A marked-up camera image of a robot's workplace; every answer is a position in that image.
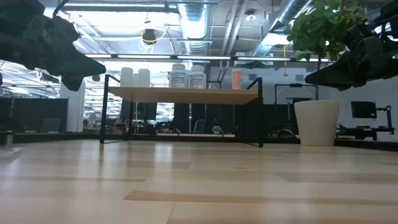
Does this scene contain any black overhead camera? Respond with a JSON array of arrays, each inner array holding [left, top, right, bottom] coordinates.
[[142, 28, 157, 45]]

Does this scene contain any black tubular stand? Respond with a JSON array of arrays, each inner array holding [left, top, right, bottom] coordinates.
[[274, 83, 318, 105]]

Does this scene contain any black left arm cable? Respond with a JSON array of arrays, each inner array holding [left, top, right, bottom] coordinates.
[[52, 0, 70, 18]]

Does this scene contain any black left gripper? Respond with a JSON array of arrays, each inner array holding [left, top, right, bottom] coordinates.
[[0, 15, 106, 92]]

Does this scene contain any white pillar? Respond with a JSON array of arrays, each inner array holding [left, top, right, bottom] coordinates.
[[59, 79, 86, 133]]

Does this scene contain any grey office chair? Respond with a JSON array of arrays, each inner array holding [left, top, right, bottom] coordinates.
[[39, 118, 62, 133], [193, 119, 206, 134]]

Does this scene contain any black partition panel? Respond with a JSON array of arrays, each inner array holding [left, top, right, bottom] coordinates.
[[0, 97, 69, 134]]

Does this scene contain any black desk under monitor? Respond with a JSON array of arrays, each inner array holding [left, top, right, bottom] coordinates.
[[335, 123, 396, 141]]

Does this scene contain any orange vial white cap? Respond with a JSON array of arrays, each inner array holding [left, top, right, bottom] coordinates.
[[231, 68, 242, 90]]

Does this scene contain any silver ventilation duct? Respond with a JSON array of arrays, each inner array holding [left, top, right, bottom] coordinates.
[[251, 0, 313, 57], [177, 0, 213, 55]]

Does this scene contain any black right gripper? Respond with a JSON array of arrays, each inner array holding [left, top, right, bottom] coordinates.
[[304, 15, 398, 92]]

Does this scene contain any small-leaf green tree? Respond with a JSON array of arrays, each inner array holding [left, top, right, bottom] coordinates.
[[283, 0, 368, 101]]

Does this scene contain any black monitor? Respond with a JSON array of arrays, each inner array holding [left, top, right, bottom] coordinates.
[[351, 101, 377, 119]]

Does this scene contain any white tapered tree pot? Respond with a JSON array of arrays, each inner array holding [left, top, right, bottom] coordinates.
[[294, 100, 340, 147]]

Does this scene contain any wooden shelf black metal frame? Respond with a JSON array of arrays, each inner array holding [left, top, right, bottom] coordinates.
[[99, 73, 264, 148]]

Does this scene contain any yellow hanging cord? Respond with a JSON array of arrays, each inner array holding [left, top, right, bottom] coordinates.
[[282, 45, 289, 77]]

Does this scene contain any black rig beam with lights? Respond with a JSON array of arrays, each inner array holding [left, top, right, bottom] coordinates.
[[84, 53, 331, 63]]

